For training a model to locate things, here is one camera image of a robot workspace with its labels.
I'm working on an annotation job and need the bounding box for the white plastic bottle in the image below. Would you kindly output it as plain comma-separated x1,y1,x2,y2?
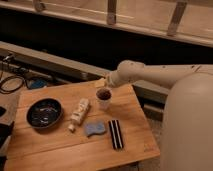
68,98,90,132

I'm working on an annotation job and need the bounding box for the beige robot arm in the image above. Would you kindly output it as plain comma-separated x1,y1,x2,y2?
97,60,213,171

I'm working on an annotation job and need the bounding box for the dark ceramic bowl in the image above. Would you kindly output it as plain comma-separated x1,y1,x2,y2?
26,98,62,129

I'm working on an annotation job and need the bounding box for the cup with dark drink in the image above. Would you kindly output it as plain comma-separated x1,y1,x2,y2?
96,88,112,110

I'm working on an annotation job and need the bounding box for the wooden board table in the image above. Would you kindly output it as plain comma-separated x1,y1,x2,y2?
4,82,160,171

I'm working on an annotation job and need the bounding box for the blue sponge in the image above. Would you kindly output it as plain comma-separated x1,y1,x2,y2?
84,121,106,137

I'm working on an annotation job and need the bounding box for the black white striped block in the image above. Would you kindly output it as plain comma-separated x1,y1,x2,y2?
108,120,124,150

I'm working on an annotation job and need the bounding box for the blue object on floor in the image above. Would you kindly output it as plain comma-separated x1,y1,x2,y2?
29,78,47,89

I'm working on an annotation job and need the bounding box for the black object left edge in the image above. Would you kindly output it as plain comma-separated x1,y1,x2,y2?
0,106,15,171

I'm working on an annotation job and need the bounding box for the metal rail post middle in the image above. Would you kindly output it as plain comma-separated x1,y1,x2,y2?
106,0,117,25

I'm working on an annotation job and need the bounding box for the metal rail post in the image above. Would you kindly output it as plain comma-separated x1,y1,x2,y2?
32,0,45,12
106,0,117,25

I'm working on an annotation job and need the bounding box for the black cable loop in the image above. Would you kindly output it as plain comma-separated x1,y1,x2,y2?
0,75,26,95

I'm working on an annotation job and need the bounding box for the metal rail post left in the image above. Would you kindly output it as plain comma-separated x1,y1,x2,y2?
32,0,45,12

